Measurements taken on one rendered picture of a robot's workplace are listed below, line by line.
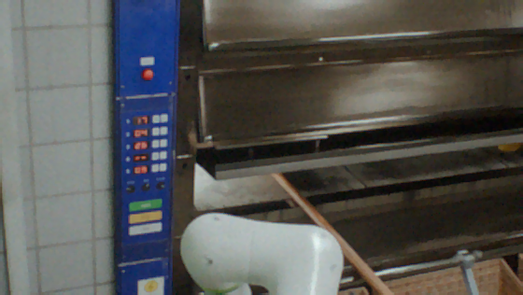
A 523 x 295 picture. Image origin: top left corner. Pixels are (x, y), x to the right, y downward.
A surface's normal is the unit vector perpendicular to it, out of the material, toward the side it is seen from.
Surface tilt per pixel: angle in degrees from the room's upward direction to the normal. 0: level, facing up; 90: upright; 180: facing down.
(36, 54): 90
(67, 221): 90
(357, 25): 70
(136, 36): 90
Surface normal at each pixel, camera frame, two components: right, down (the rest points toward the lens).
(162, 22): 0.38, 0.43
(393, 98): 0.38, 0.10
